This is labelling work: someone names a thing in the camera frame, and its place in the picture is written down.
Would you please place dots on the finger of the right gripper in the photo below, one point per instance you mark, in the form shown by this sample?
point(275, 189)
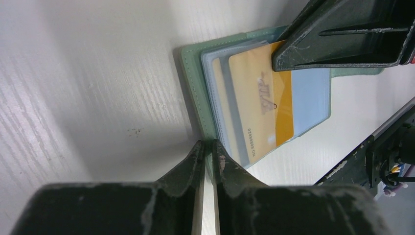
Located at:
point(348, 34)

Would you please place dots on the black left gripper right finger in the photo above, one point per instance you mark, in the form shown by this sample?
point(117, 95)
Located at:
point(247, 206)

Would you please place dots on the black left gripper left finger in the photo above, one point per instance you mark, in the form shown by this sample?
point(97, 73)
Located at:
point(170, 205)

